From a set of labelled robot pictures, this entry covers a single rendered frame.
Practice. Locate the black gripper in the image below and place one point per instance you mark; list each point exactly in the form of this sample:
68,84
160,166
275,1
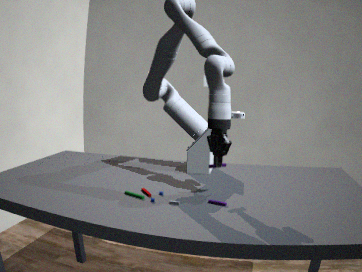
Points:
217,137

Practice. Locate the red rod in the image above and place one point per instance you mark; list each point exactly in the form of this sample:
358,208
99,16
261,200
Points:
146,192

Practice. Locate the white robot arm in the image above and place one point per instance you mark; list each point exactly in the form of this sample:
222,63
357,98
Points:
217,65

